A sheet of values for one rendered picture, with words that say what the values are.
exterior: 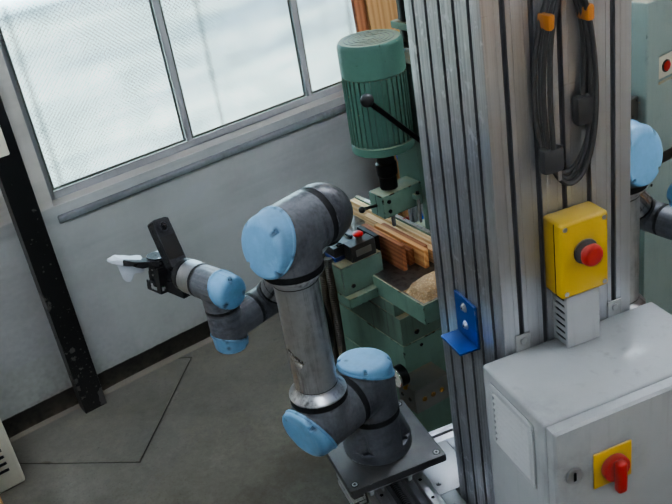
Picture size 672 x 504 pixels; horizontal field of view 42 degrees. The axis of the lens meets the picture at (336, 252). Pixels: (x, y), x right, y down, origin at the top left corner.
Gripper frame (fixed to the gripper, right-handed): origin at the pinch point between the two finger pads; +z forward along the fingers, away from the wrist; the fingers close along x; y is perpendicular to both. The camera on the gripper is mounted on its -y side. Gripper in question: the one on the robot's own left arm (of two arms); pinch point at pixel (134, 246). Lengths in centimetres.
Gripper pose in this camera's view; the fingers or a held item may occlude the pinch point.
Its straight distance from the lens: 206.7
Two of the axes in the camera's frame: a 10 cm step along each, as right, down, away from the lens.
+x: 6.9, -3.1, 6.6
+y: 0.6, 9.2, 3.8
